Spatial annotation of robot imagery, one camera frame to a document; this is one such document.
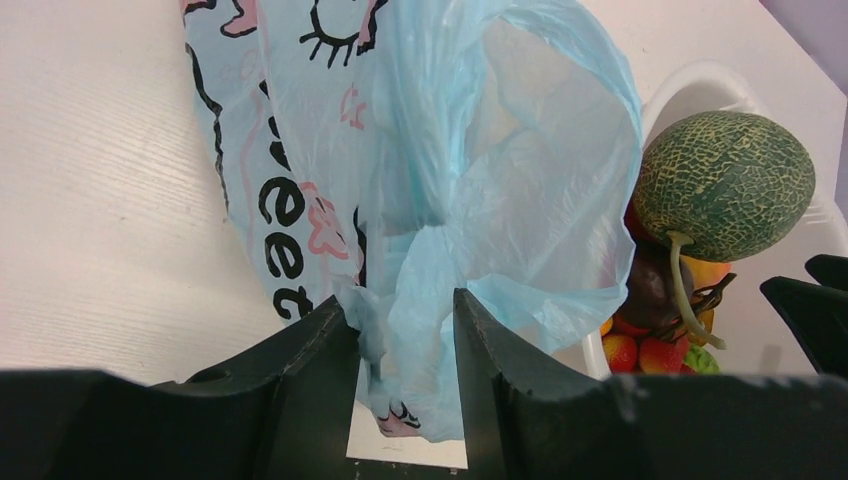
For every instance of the red fake grape bunch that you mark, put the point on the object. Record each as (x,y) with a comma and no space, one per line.
(632,350)

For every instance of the orange red fake peach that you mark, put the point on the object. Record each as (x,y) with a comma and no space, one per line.
(706,274)

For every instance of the white plastic basket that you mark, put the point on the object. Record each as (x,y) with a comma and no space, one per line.
(757,339)

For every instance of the light blue plastic bag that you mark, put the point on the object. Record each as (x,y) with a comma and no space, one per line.
(388,153)

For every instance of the green fake avocado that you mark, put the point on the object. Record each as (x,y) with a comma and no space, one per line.
(721,186)

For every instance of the dark purple fake fruit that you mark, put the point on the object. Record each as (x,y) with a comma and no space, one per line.
(651,302)

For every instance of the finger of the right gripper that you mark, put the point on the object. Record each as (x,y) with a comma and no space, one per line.
(817,317)
(829,270)

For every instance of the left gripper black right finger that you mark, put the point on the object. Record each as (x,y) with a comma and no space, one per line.
(528,416)

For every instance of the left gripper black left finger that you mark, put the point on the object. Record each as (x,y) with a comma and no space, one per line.
(279,410)

